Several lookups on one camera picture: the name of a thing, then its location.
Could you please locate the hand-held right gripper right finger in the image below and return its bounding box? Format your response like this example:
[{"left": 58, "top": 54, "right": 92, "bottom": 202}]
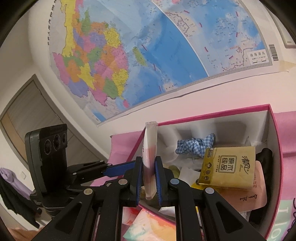
[{"left": 154, "top": 156, "right": 266, "bottom": 241}]

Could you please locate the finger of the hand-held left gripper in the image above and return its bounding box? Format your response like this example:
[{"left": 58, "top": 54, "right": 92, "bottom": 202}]
[
  {"left": 77, "top": 161, "right": 137, "bottom": 189},
  {"left": 67, "top": 161, "right": 114, "bottom": 177}
]

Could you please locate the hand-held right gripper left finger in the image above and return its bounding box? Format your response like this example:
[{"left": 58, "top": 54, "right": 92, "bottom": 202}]
[{"left": 32, "top": 156, "right": 144, "bottom": 241}]

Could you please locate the pink white sachet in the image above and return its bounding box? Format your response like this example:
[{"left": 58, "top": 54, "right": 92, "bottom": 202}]
[{"left": 141, "top": 122, "right": 159, "bottom": 201}]

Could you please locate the white yellow wet wipes pack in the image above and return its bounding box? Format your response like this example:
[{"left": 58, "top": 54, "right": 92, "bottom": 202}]
[{"left": 178, "top": 167, "right": 204, "bottom": 188}]

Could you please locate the blue checked scrunchie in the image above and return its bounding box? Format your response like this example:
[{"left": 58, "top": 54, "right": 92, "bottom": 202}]
[{"left": 174, "top": 133, "right": 216, "bottom": 159}]

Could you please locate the brown tissue packet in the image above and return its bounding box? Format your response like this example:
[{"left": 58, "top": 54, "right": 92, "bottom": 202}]
[{"left": 196, "top": 146, "right": 257, "bottom": 191}]

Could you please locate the peach pink pouch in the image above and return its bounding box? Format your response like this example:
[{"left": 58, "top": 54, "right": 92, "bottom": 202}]
[{"left": 217, "top": 161, "right": 267, "bottom": 210}]

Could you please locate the pink cardboard box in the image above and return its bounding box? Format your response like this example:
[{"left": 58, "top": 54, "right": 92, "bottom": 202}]
[{"left": 110, "top": 104, "right": 284, "bottom": 240}]

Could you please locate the black scrunchie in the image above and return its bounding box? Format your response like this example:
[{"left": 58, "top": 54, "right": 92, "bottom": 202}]
[{"left": 248, "top": 148, "right": 281, "bottom": 230}]

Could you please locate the pastel soft tissue pack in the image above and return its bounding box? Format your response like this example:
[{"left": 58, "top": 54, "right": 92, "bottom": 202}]
[{"left": 122, "top": 207, "right": 176, "bottom": 241}]

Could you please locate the purple garment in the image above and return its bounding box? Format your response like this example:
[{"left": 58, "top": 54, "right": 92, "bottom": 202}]
[{"left": 0, "top": 167, "right": 33, "bottom": 197}]

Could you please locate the black garment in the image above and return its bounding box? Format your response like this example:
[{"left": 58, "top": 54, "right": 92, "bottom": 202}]
[{"left": 0, "top": 178, "right": 43, "bottom": 229}]

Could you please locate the grey brown door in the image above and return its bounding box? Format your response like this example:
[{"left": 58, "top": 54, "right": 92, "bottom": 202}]
[{"left": 0, "top": 74, "right": 109, "bottom": 186}]

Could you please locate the colourful wall map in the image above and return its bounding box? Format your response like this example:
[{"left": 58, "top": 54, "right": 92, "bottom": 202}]
[{"left": 45, "top": 0, "right": 290, "bottom": 127}]

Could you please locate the grey bordered wall poster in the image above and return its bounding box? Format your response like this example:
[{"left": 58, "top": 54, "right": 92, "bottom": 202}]
[{"left": 261, "top": 0, "right": 296, "bottom": 49}]

